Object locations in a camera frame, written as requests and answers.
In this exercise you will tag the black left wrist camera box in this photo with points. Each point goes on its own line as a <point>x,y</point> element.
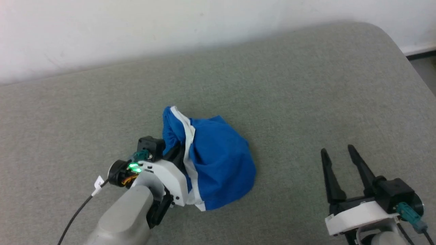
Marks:
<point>151,144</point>

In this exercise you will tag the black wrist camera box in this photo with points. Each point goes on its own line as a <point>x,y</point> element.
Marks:
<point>151,144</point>
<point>395,194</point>

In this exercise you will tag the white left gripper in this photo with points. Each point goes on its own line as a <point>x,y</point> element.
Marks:
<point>170,180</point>

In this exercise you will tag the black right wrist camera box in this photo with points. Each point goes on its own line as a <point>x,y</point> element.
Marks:
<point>395,194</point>

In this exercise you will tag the blue shorts with white stripe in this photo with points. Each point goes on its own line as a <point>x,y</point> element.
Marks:
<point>218,163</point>

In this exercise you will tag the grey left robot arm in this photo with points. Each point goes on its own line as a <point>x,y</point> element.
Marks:
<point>126,217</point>

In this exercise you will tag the dark wall baseboard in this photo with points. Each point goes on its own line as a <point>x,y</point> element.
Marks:
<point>422,55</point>

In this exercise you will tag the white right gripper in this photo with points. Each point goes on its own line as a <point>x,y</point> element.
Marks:
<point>361,214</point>

